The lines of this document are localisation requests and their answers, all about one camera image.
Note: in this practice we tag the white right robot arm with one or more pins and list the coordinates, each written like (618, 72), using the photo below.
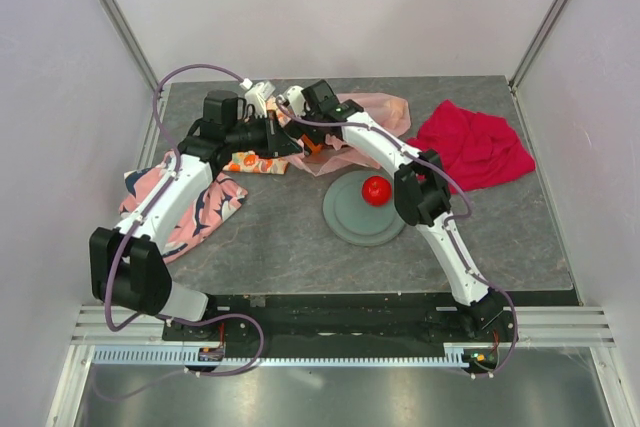
(421, 190)

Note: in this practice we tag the grey-green round plate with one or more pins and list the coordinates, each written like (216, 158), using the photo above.
(355, 221)

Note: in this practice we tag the red fake apple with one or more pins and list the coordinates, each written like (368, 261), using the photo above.
(376, 191)

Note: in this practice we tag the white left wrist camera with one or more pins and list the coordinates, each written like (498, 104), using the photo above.
(256, 95)

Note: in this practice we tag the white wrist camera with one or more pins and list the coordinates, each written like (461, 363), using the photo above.
(256, 95)
(292, 102)

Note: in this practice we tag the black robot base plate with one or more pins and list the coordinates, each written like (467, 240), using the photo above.
(428, 317)

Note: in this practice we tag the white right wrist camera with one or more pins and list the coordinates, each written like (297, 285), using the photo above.
(292, 102)

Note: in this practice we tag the pink navy floral cloth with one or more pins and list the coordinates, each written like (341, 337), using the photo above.
(178, 212)

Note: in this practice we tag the red cloth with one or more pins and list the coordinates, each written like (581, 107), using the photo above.
(477, 150)

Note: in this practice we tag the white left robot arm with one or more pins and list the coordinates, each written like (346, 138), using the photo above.
(126, 262)

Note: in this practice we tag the pink plastic bag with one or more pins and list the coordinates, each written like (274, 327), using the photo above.
(390, 112)

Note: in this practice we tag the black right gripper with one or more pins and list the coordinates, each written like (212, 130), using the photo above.
(299, 130)

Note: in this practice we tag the orange floral cloth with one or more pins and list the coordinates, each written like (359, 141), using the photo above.
(250, 162)

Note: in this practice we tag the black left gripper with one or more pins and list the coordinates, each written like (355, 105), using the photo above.
(277, 140)

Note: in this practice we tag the blue-grey cable duct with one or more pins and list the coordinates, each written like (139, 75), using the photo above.
(193, 356)

